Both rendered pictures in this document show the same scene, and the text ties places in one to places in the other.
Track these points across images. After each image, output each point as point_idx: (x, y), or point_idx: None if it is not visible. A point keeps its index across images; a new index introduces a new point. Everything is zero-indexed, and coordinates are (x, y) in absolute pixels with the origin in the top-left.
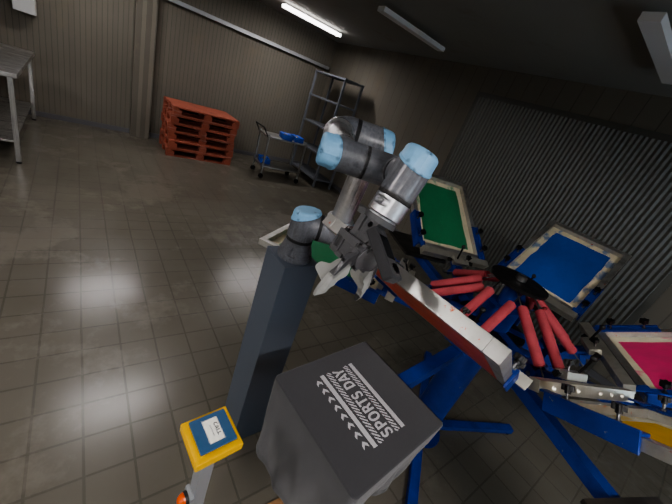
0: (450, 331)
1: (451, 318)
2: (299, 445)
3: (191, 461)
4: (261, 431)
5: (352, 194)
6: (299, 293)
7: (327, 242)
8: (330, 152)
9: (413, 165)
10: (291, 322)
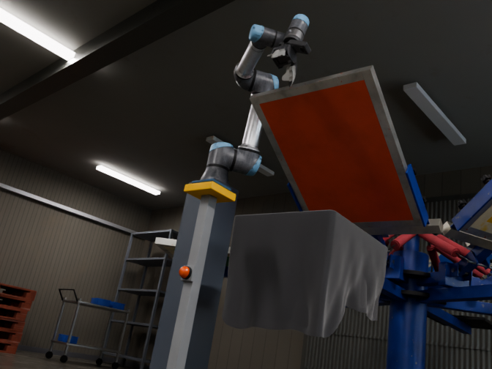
0: (349, 113)
1: (342, 74)
2: (274, 237)
3: (205, 187)
4: (226, 291)
5: (256, 118)
6: (225, 214)
7: (242, 165)
8: (258, 28)
9: (299, 17)
10: (220, 250)
